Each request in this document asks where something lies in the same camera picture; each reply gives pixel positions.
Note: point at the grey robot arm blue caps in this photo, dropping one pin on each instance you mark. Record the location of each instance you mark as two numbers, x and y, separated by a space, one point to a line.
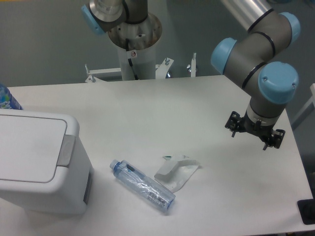
250 65

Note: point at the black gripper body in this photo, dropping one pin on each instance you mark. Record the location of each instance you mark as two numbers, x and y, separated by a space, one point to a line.
263 132

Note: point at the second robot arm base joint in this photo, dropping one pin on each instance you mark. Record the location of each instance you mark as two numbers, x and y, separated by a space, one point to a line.
103 15

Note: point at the blue labelled bottle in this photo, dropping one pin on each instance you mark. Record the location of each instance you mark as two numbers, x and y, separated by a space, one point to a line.
7 100

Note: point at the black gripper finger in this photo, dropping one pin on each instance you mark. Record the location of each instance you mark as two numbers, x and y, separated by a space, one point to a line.
274 139
234 123

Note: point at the white metal support frame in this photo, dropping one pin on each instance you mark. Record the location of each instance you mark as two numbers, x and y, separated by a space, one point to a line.
132 71

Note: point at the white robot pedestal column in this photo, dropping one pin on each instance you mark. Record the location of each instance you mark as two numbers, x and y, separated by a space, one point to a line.
137 42

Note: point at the white trash can body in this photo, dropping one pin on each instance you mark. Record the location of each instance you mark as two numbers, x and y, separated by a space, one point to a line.
68 191

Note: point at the white trash can lid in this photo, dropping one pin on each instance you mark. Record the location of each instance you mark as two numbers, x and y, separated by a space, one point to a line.
30 147

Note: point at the white frame at right edge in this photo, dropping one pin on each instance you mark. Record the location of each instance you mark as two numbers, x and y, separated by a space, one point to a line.
306 110

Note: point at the black object at table edge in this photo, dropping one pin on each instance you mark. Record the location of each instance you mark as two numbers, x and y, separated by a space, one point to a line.
307 211

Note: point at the clear plastic water bottle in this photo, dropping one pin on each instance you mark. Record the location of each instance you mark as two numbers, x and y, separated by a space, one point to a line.
135 180

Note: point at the white crumpled paper packaging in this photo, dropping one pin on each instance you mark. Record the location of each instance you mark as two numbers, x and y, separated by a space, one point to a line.
176 171

